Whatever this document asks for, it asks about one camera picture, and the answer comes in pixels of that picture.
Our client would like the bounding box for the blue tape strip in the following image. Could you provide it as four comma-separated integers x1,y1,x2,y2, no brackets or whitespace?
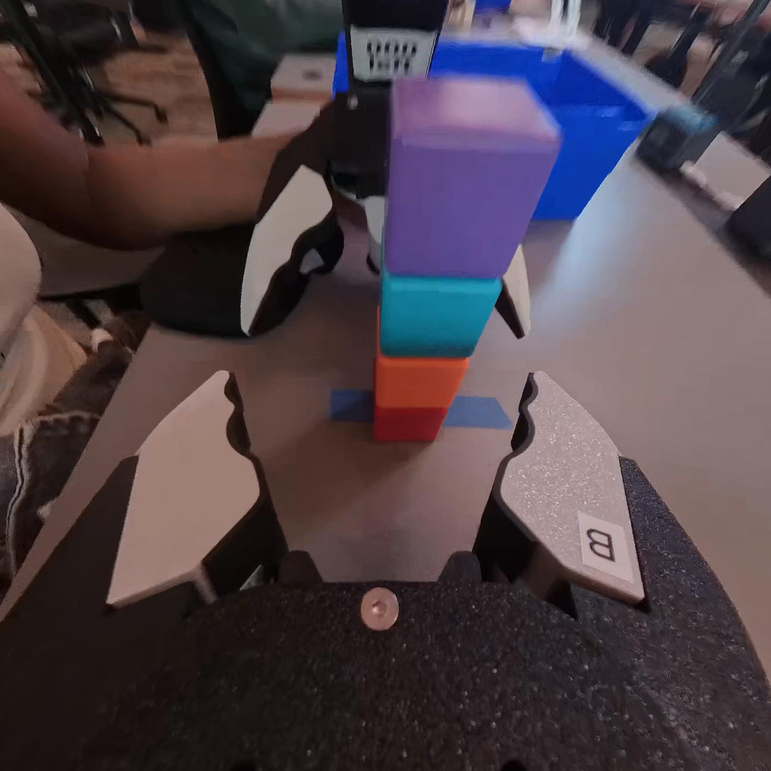
330,388,516,431

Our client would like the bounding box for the black textured armrest pad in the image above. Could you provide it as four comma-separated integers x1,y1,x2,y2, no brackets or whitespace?
139,223,302,338

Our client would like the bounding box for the blue plastic bin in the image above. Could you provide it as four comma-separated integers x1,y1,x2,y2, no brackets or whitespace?
335,31,657,224

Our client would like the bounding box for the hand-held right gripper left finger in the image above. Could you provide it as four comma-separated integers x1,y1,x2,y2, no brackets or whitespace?
106,370,284,609

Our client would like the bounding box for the black office chair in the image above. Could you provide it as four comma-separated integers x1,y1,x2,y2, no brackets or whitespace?
0,0,169,145

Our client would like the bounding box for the orange foam cube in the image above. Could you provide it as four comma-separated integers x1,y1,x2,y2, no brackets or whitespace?
374,350,471,408

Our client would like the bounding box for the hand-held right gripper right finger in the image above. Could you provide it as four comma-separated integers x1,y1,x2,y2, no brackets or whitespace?
476,370,648,603

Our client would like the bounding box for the person's left forearm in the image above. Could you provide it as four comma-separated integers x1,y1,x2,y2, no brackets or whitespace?
0,73,308,251

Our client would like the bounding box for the teal foam cube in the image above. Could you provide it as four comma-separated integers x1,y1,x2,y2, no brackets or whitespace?
380,268,504,359

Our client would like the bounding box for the red foam cube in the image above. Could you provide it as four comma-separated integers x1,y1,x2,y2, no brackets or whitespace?
374,404,444,444

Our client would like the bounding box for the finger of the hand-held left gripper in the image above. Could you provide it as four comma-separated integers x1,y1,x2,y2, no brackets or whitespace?
494,241,533,341
239,163,344,338

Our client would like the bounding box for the purple foam cube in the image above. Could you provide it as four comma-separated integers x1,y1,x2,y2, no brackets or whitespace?
383,76,563,280

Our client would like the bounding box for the black power unit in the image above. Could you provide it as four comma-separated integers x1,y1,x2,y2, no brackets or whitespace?
723,175,771,263
636,106,721,172

